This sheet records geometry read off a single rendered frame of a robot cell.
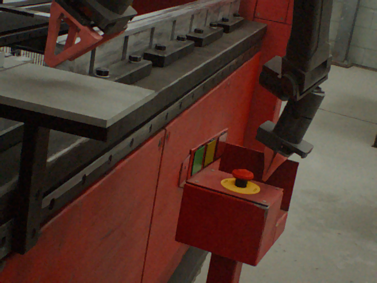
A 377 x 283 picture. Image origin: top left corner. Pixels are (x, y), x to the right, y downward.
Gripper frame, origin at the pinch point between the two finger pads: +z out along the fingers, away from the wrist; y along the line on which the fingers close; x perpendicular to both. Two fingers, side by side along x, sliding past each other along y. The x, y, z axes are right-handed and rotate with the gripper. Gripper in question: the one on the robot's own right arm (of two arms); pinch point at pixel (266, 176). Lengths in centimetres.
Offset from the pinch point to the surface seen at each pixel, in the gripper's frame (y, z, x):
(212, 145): 11.0, -2.0, 5.3
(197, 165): 10.2, 0.4, 11.8
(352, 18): 94, 51, -659
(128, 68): 37.1, -3.3, -5.5
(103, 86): 17, -19, 49
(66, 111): 13, -19, 63
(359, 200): -14, 77, -234
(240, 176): 2.3, -2.2, 12.0
